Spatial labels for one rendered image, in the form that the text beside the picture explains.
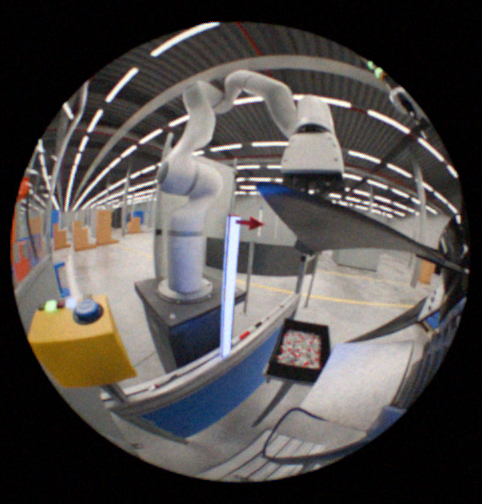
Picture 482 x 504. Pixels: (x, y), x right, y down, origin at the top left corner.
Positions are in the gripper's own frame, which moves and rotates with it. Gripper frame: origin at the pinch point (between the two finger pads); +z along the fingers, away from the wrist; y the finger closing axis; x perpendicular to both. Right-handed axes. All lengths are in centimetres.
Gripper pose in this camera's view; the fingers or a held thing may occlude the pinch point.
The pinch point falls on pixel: (309, 210)
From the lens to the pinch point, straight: 23.1
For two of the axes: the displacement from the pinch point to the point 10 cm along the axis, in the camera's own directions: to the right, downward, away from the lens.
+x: 5.8, 2.0, 7.9
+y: 7.7, 1.8, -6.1
